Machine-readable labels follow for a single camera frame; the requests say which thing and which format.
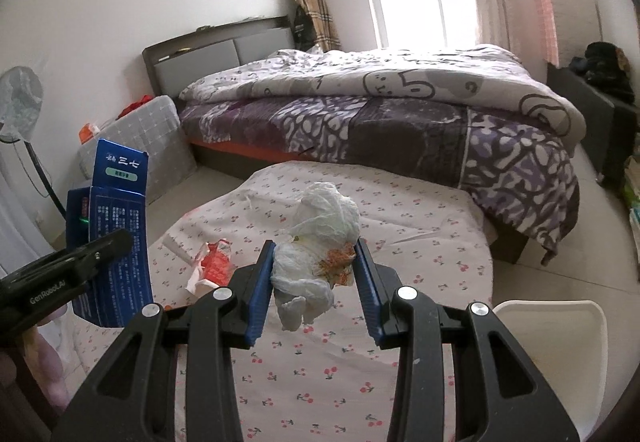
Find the grey cartoon print duvet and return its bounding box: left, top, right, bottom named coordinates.
left=179, top=44, right=587, bottom=150

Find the dark grey storage box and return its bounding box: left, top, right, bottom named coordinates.
left=546, top=62, right=640, bottom=183

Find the torn pink red carton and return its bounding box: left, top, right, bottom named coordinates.
left=186, top=239, right=236, bottom=295

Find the black bag on bench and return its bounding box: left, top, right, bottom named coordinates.
left=570, top=41, right=636, bottom=103

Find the long glossy blue box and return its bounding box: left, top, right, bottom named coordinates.
left=71, top=138, right=153, bottom=329

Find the white plastic trash bin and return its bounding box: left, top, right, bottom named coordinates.
left=492, top=299, right=608, bottom=442

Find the red cloth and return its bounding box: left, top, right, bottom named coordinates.
left=118, top=95, right=153, bottom=118

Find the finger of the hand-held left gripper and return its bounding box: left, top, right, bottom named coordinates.
left=60, top=228, right=133, bottom=294
left=66, top=186, right=95, bottom=249

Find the cherry print tablecloth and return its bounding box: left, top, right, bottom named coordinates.
left=65, top=161, right=496, bottom=442

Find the white plastic bag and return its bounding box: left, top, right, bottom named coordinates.
left=270, top=182, right=361, bottom=334

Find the standing fan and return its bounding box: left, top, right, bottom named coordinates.
left=0, top=66, right=68, bottom=218

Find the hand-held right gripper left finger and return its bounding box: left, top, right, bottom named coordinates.
left=50, top=239, right=278, bottom=442

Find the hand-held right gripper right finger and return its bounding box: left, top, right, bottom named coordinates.
left=352, top=237, right=583, bottom=442

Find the nightstand under grey checked cloth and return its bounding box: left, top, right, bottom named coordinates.
left=79, top=95, right=197, bottom=203

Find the stack of books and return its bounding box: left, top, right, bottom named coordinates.
left=622, top=157, right=640, bottom=268

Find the purple patterned bed blanket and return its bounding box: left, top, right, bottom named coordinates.
left=181, top=97, right=581, bottom=255

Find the bed with grey headboard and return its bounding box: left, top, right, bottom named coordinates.
left=142, top=15, right=588, bottom=268

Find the pink and white cabinet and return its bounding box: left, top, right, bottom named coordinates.
left=535, top=0, right=603, bottom=68

